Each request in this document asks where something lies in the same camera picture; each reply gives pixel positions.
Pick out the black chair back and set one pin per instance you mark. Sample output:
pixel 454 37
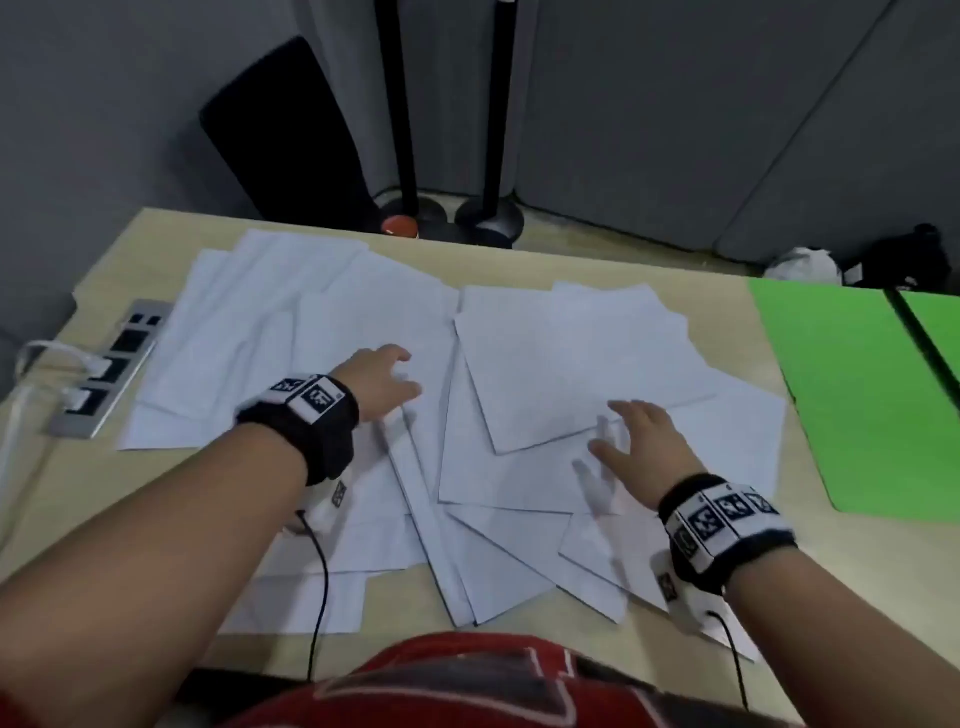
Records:
pixel 285 135

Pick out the person's left forearm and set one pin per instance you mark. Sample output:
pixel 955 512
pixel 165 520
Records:
pixel 150 562

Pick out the red round cap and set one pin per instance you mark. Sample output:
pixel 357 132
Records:
pixel 399 226

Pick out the black bag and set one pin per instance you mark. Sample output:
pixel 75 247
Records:
pixel 900 259

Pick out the white plastic bag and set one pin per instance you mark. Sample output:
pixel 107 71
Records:
pixel 802 268

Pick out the person's right forearm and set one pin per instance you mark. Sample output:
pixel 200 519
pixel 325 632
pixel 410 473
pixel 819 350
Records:
pixel 840 645

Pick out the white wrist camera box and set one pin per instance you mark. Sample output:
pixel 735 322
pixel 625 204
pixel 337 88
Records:
pixel 330 504
pixel 679 600

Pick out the person's left hand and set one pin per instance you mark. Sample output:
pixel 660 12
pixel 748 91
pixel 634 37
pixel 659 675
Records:
pixel 379 386

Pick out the black marker wristband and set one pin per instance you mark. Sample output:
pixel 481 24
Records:
pixel 322 442
pixel 712 570

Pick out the silver desk socket panel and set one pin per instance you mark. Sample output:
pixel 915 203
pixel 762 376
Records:
pixel 75 424

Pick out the green folder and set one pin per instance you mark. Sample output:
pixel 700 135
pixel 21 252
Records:
pixel 840 375

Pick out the person's right hand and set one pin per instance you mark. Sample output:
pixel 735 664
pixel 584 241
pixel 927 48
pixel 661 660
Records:
pixel 652 450

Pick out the person's red shirt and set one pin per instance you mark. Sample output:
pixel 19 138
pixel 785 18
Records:
pixel 465 690

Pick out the pile of white papers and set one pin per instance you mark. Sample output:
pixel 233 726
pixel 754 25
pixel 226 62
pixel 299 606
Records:
pixel 525 360

